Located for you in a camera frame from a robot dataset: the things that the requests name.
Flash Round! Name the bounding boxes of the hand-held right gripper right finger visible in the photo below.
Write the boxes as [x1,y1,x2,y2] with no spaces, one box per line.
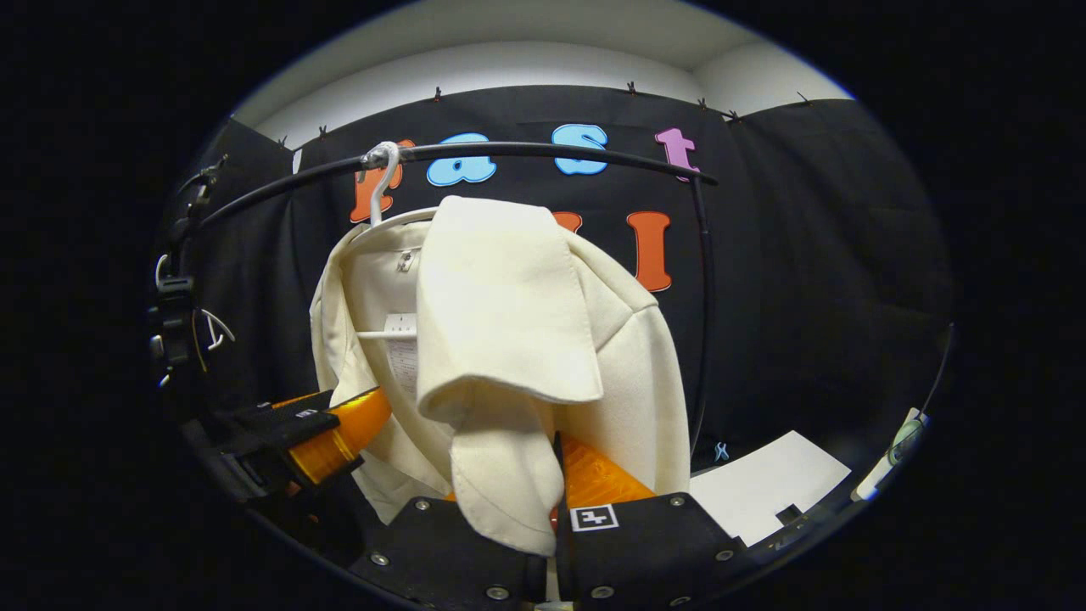
[550,431,760,611]

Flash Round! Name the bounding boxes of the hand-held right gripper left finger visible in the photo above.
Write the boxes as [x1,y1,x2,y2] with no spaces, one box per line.
[350,496,550,610]

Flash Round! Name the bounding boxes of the cream collared shirt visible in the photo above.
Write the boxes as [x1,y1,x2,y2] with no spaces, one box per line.
[310,195,692,557]

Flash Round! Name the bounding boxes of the white plastic hanger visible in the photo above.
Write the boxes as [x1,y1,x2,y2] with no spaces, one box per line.
[355,141,442,342]
[155,255,237,353]

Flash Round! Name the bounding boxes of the white flat board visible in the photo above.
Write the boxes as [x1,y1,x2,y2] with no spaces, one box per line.
[689,430,852,548]

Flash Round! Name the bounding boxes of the white rounded object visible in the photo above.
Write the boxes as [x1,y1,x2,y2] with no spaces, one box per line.
[853,407,930,502]

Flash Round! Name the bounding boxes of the black backdrop cloth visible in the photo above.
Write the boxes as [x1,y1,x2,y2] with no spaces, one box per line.
[157,85,955,510]

